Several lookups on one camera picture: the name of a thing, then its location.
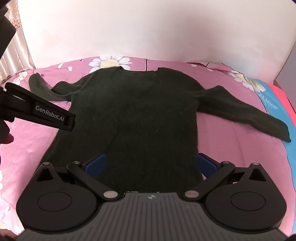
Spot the person's left hand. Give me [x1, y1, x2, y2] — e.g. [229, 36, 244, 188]
[0, 120, 15, 145]

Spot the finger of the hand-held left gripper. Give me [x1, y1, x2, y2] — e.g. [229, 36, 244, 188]
[3, 82, 76, 132]

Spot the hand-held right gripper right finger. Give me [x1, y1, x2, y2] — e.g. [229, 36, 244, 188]
[182, 152, 270, 202]

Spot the dark green sweater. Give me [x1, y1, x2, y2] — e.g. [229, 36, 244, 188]
[28, 67, 291, 193]

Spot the beige patterned curtain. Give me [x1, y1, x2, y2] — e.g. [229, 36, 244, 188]
[0, 5, 36, 87]

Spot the pink floral bed sheet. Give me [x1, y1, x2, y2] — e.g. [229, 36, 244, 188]
[0, 55, 296, 234]

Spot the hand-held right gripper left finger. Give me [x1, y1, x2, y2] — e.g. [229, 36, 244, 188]
[34, 153, 119, 202]

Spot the white headboard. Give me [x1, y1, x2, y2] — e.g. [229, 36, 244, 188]
[17, 0, 296, 81]

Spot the blue and red cloth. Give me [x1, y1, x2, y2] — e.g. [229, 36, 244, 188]
[254, 77, 296, 167]

